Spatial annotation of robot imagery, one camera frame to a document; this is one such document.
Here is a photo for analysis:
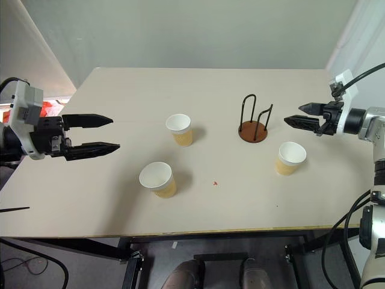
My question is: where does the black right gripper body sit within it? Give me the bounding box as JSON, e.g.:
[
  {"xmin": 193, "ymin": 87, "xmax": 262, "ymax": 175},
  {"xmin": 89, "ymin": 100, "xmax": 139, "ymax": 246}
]
[{"xmin": 315, "ymin": 101, "xmax": 345, "ymax": 138}]

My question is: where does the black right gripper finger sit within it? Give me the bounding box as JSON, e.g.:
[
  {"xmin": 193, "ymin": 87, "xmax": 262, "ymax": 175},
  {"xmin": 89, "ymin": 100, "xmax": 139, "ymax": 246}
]
[
  {"xmin": 298, "ymin": 102, "xmax": 327, "ymax": 116},
  {"xmin": 283, "ymin": 114, "xmax": 322, "ymax": 134}
]

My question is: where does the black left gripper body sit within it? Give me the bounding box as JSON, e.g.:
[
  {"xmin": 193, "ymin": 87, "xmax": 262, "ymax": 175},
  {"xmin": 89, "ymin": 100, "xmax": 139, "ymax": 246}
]
[{"xmin": 31, "ymin": 115, "xmax": 72, "ymax": 160}]

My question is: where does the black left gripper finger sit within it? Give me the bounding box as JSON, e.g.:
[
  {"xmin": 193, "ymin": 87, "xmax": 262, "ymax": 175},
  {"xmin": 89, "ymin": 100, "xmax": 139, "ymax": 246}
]
[
  {"xmin": 64, "ymin": 141, "xmax": 121, "ymax": 161},
  {"xmin": 61, "ymin": 113, "xmax": 114, "ymax": 131}
]

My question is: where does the tan ribbed paper cup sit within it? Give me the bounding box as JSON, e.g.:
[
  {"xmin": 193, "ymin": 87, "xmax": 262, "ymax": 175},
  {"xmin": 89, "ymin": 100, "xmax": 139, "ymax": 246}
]
[
  {"xmin": 275, "ymin": 141, "xmax": 307, "ymax": 176},
  {"xmin": 138, "ymin": 161, "xmax": 177, "ymax": 199},
  {"xmin": 165, "ymin": 113, "xmax": 194, "ymax": 148}
]

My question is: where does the orange red plastic bag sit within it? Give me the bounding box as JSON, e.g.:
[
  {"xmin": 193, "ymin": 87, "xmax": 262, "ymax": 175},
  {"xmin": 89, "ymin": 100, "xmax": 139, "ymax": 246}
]
[{"xmin": 38, "ymin": 101, "xmax": 66, "ymax": 117}]

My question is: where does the dark rounded shape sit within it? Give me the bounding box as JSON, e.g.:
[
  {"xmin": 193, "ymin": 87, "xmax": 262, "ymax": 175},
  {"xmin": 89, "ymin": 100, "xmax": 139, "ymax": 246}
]
[
  {"xmin": 164, "ymin": 259, "xmax": 206, "ymax": 289},
  {"xmin": 241, "ymin": 258, "xmax": 269, "ymax": 289}
]

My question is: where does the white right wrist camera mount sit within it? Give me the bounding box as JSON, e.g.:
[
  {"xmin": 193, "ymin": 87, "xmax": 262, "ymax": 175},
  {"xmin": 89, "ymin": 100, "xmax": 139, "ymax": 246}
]
[{"xmin": 328, "ymin": 69, "xmax": 359, "ymax": 135}]

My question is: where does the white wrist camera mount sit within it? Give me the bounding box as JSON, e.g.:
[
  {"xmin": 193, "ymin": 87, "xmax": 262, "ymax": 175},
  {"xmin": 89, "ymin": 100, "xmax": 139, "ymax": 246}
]
[
  {"xmin": 328, "ymin": 69, "xmax": 359, "ymax": 135},
  {"xmin": 8, "ymin": 79, "xmax": 48, "ymax": 161}
]

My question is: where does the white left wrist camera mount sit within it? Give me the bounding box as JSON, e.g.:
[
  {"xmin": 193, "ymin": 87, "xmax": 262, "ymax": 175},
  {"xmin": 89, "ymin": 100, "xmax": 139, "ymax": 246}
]
[{"xmin": 8, "ymin": 79, "xmax": 48, "ymax": 161}]

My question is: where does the brown wire cup holder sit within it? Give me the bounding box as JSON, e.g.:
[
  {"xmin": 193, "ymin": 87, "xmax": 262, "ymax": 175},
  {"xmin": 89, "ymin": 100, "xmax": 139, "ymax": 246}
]
[{"xmin": 238, "ymin": 94, "xmax": 274, "ymax": 145}]

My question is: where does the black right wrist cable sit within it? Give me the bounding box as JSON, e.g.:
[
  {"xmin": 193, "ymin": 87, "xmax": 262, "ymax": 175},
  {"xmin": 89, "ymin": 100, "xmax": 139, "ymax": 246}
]
[{"xmin": 342, "ymin": 62, "xmax": 385, "ymax": 91}]

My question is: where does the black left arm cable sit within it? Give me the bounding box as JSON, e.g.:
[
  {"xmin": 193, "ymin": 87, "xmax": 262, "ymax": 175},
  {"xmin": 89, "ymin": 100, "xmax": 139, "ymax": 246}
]
[{"xmin": 0, "ymin": 77, "xmax": 31, "ymax": 94}]

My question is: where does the black metal table frame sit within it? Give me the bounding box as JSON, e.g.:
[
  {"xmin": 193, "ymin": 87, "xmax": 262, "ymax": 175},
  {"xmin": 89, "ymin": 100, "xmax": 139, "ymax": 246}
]
[{"xmin": 0, "ymin": 224, "xmax": 363, "ymax": 289}]

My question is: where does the black right arm cable loop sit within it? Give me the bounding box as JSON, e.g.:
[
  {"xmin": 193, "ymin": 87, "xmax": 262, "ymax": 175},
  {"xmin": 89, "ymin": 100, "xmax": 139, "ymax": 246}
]
[{"xmin": 321, "ymin": 188, "xmax": 374, "ymax": 289}]

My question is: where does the black floor cable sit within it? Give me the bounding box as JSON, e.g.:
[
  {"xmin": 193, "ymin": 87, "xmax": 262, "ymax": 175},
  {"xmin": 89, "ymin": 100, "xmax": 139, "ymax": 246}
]
[{"xmin": 0, "ymin": 237, "xmax": 70, "ymax": 289}]

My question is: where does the red floor cable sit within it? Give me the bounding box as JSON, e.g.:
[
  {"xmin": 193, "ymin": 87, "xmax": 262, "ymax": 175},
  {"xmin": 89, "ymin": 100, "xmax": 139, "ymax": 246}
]
[{"xmin": 0, "ymin": 256, "xmax": 49, "ymax": 276}]

